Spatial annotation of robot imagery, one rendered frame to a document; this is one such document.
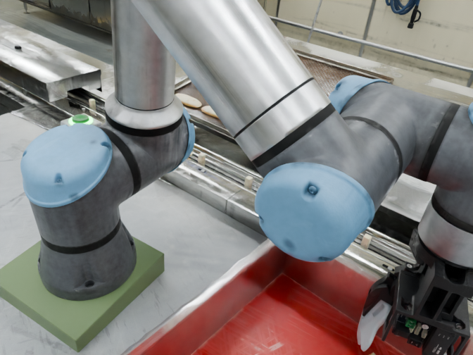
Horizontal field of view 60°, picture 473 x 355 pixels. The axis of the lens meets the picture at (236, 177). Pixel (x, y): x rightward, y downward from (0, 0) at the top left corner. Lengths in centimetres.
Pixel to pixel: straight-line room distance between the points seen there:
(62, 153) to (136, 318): 28
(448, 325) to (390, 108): 22
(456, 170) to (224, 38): 22
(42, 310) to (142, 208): 31
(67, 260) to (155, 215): 28
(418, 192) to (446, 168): 56
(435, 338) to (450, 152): 20
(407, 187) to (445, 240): 53
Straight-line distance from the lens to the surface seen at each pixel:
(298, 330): 69
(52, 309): 69
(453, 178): 39
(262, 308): 71
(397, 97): 40
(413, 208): 91
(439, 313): 46
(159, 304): 71
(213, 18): 29
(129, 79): 58
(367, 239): 82
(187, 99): 117
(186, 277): 74
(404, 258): 84
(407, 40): 459
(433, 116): 39
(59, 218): 59
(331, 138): 29
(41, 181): 56
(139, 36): 55
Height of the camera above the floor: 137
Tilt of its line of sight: 34 degrees down
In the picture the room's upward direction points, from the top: 6 degrees clockwise
